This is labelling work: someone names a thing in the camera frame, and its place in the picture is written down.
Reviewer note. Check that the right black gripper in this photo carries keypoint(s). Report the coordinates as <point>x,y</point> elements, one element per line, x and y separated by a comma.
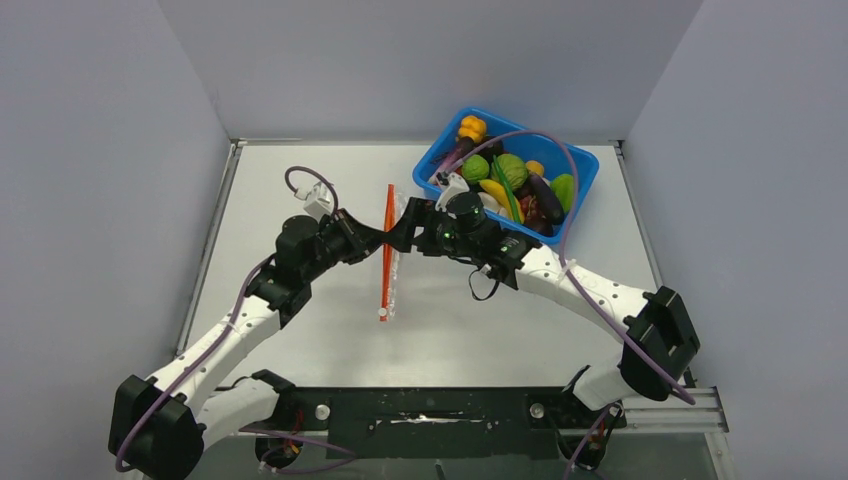
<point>403,236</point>

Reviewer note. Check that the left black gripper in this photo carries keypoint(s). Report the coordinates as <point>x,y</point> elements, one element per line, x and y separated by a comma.
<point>361,240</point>

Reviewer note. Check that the clear zip bag orange zipper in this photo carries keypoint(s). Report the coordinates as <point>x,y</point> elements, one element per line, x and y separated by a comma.
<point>390,261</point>

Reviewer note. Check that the dark purple toy eggplant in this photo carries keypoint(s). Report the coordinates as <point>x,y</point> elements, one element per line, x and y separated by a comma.
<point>548,203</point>

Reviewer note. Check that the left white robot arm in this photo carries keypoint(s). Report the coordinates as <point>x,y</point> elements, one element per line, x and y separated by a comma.
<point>162,424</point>

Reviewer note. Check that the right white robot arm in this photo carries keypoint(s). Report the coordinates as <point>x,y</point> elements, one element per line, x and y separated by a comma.
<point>654,328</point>

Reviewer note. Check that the green custard apple toy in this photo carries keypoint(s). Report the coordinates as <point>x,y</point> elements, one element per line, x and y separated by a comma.
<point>475,169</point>

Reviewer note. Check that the yellow toy banana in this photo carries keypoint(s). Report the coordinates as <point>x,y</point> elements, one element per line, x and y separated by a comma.
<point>504,198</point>

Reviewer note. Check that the light purple toy eggplant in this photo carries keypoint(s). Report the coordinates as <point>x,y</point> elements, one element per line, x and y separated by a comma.
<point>445,161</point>

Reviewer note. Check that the long green toy bean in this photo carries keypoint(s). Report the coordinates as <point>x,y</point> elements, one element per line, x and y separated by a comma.
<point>514,207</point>

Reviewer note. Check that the orange toy pumpkin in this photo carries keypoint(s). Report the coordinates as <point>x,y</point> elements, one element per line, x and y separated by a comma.
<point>472,128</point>

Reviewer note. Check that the green toy cabbage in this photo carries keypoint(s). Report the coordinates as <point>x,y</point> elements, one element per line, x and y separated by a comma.
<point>514,169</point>

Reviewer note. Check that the red toy grapes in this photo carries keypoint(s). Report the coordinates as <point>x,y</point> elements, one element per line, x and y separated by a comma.
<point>534,219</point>

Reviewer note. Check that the blue plastic bin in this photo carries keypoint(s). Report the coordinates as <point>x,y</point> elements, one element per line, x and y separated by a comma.
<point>556,158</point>

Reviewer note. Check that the green toy chayote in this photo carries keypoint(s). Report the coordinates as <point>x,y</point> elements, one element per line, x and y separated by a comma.
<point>564,188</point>

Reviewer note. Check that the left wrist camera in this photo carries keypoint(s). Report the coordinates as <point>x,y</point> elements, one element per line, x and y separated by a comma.
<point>318,200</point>

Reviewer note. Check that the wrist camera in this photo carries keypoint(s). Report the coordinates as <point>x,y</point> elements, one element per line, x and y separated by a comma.
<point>318,200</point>
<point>451,185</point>

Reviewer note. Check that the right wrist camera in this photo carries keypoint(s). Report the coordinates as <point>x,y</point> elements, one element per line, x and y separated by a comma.
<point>451,185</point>

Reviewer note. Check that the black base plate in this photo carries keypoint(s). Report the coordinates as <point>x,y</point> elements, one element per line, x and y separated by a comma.
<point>539,423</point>

